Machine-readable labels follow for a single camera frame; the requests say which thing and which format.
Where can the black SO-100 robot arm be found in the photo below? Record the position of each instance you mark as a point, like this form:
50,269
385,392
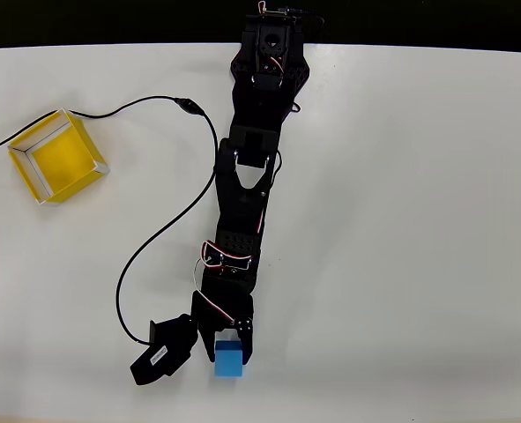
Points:
247,198

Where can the yellow open box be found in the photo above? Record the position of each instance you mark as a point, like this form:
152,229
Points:
57,156

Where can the blue cube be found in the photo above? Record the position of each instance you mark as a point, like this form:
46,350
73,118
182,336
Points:
229,359

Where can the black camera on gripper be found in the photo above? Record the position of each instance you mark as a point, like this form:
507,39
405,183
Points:
163,352

